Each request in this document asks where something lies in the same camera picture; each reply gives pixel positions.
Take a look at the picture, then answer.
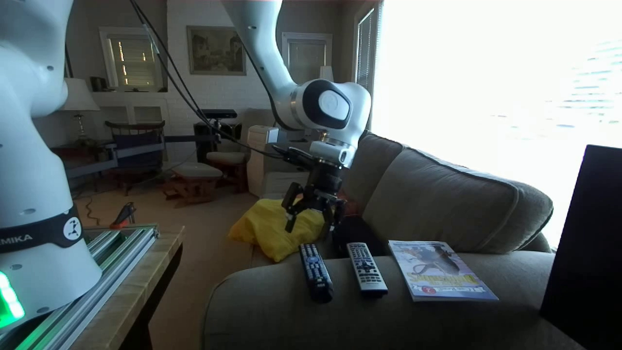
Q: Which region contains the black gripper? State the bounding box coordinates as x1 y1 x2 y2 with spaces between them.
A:
282 164 348 240

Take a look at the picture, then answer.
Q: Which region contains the black remote control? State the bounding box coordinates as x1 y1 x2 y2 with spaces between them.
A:
297 242 336 306

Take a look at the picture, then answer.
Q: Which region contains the silver remote control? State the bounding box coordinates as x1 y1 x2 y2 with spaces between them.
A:
344 240 390 300

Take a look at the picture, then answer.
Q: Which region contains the black monitor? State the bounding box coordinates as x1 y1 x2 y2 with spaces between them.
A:
538 143 622 350

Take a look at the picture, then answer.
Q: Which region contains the yellow blanket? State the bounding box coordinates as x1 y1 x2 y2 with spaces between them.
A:
227 197 326 265

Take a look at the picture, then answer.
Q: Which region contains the beige footstool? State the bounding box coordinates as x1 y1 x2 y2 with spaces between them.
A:
163 162 225 207

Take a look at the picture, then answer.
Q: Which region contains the grey-green fabric sofa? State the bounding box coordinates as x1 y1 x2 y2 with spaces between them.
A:
200 123 585 350

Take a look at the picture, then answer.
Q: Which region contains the black exercise machine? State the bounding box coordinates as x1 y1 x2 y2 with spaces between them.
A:
192 108 245 164

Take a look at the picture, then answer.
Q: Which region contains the magazine with blue cover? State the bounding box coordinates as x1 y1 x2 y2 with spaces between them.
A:
387 240 501 306

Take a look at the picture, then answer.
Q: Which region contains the wooden table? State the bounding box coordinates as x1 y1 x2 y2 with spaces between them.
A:
70 224 186 350

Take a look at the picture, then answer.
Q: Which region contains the red and black floor tool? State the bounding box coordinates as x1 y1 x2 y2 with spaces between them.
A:
109 201 138 230

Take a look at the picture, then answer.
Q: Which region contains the dark wooden chair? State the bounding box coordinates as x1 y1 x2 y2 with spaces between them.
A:
103 119 167 195

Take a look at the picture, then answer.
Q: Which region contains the table lamp with white shade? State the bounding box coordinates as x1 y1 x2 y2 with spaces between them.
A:
58 76 101 117

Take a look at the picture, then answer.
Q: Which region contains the narrow window with white frame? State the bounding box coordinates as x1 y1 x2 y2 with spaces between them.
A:
280 32 334 86

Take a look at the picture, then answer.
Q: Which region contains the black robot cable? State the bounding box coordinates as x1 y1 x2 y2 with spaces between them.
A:
124 0 313 166

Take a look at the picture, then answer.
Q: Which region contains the framed wall picture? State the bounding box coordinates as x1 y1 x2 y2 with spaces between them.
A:
184 24 249 78

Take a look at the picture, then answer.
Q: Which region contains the aluminium rail mounting frame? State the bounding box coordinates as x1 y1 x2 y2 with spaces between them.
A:
0 224 161 350

